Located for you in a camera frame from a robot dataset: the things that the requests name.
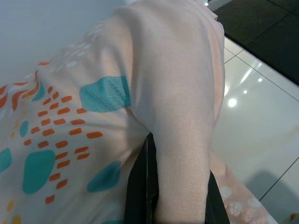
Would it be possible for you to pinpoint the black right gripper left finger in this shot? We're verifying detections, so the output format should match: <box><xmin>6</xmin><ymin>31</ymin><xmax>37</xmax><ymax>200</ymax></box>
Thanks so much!
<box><xmin>124</xmin><ymin>132</ymin><xmax>162</xmax><ymax>224</ymax></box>

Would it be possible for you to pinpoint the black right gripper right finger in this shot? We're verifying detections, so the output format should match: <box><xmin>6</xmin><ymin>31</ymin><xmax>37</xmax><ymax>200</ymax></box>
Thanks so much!
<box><xmin>205</xmin><ymin>172</ymin><xmax>231</xmax><ymax>224</ymax></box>

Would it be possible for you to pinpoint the pink patterned pillow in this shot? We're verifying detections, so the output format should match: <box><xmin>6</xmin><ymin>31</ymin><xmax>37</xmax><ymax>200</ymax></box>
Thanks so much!
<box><xmin>0</xmin><ymin>0</ymin><xmax>279</xmax><ymax>224</ymax></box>

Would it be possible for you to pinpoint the dark floor mat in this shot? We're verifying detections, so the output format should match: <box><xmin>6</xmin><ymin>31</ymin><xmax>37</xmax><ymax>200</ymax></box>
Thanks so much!
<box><xmin>207</xmin><ymin>0</ymin><xmax>299</xmax><ymax>86</ymax></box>

